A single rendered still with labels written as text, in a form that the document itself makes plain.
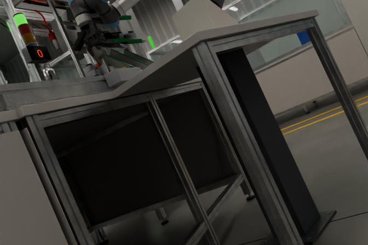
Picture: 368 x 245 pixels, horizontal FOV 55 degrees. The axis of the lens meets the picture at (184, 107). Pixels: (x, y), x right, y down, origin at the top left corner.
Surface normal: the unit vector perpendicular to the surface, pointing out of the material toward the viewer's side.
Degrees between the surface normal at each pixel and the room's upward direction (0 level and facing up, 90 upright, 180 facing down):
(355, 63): 90
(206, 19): 90
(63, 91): 90
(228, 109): 90
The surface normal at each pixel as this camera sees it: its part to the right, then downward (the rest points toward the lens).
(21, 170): 0.83, -0.39
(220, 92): -0.65, 0.26
